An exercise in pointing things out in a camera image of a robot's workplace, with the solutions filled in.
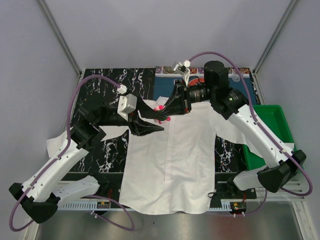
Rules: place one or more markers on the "white button-up shirt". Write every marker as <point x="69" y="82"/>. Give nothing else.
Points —
<point x="172" y="170"/>

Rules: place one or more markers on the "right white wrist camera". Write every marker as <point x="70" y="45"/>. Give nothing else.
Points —
<point x="183" y="68"/>

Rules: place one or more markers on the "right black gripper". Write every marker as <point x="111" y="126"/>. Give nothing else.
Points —
<point x="176" y="106"/>

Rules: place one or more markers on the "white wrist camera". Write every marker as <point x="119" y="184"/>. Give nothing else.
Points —
<point x="183" y="68"/>
<point x="126" y="105"/>

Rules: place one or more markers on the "green plastic tray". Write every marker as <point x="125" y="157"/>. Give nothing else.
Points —
<point x="273" y="116"/>

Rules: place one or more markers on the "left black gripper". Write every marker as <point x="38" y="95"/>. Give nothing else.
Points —
<point x="142" y="128"/>

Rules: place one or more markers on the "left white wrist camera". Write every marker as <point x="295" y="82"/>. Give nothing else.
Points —
<point x="126" y="105"/>

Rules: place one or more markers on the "pink flower brooch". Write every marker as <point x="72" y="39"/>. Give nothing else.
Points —
<point x="158" y="108"/>

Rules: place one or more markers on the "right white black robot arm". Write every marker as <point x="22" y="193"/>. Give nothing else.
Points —
<point x="282" y="161"/>

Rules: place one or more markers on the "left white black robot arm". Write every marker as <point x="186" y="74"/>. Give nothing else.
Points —
<point x="40" y="197"/>

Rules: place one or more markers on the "red floral plate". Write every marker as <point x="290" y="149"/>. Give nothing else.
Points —
<point x="195" y="80"/>

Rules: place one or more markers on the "blue patterned placemat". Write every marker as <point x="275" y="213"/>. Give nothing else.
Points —
<point x="165" y="78"/>

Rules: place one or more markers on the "clear drinking glass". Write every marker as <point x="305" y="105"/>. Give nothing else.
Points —
<point x="237" y="74"/>

